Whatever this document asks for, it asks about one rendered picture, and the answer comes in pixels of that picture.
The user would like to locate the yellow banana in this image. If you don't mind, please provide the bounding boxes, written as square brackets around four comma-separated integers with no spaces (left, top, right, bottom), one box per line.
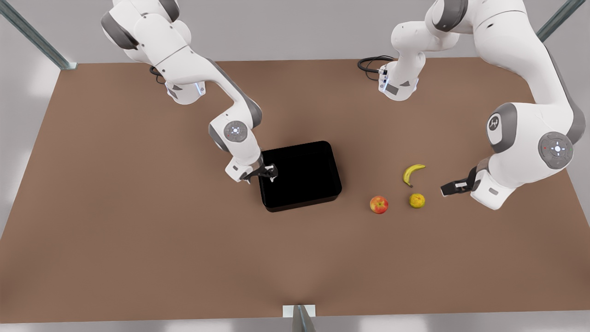
[402,164,426,188]

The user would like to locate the silver frame post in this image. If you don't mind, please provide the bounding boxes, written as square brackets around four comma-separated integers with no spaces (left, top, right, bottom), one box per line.
[536,0,587,43]
[0,0,78,70]
[283,304,317,332]

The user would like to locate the black rectangular tray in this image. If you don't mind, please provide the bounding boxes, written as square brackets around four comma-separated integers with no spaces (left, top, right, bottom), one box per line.
[257,141,342,213]

